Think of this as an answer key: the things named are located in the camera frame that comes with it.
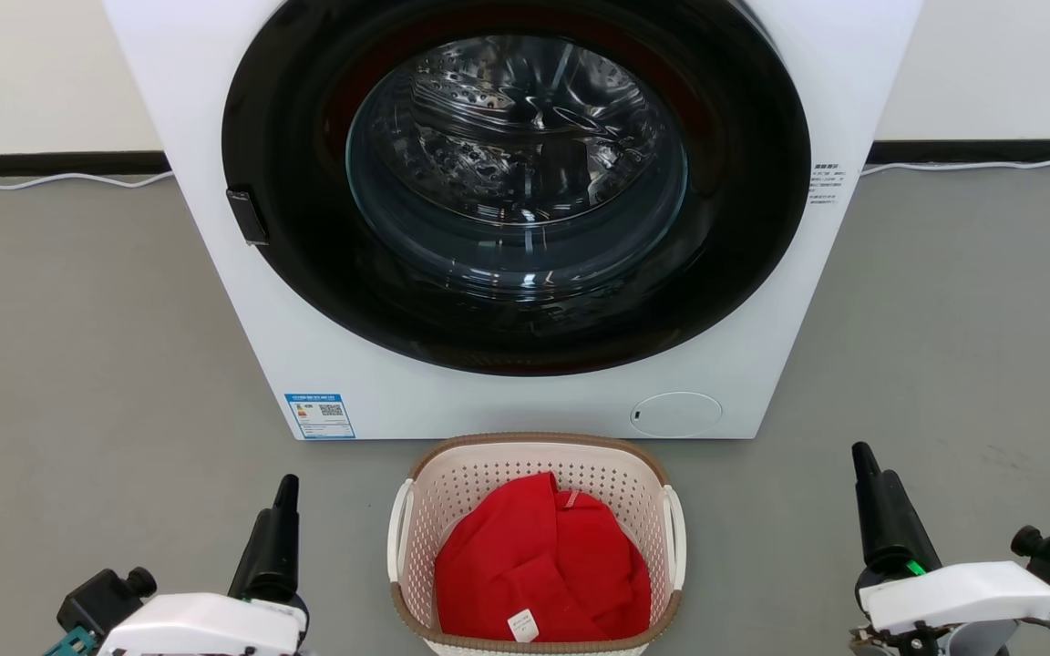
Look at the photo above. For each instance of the round white filter cover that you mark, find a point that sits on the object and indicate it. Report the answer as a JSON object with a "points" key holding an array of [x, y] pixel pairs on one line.
{"points": [[676, 415]]}

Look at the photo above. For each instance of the white front-load washing machine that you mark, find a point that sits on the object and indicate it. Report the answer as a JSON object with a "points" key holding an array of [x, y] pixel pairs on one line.
{"points": [[525, 405]]}

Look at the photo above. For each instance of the round black washing machine door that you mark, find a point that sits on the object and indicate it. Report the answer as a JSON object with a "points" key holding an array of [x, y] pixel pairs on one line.
{"points": [[297, 273]]}

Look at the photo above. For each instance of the blue energy label sticker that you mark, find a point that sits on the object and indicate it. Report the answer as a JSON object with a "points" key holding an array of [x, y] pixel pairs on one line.
{"points": [[320, 416]]}

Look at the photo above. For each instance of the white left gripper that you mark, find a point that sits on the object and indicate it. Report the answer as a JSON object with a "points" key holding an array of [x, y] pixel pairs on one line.
{"points": [[206, 624]]}

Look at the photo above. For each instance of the steel washing machine drum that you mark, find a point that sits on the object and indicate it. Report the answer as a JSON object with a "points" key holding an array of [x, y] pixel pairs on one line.
{"points": [[507, 118]]}

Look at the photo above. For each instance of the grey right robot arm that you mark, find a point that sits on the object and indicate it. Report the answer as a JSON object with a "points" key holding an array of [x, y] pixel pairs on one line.
{"points": [[990, 644]]}

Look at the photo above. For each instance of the white garment tag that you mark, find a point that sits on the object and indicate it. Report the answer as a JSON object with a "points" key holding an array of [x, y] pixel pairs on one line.
{"points": [[523, 625]]}

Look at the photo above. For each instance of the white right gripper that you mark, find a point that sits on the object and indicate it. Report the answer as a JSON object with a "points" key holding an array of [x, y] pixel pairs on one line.
{"points": [[962, 592]]}

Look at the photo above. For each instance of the small text sticker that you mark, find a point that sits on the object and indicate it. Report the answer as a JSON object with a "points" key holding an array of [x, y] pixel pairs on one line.
{"points": [[825, 184]]}

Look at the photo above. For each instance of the beige perforated laundry basket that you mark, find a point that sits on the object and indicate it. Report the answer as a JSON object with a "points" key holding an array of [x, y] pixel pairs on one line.
{"points": [[479, 478]]}

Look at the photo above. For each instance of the red garment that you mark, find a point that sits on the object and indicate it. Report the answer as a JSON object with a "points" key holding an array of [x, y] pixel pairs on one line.
{"points": [[534, 565]]}

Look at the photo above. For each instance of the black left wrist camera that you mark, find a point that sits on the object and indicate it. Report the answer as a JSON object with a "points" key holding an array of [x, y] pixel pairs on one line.
{"points": [[101, 601]]}

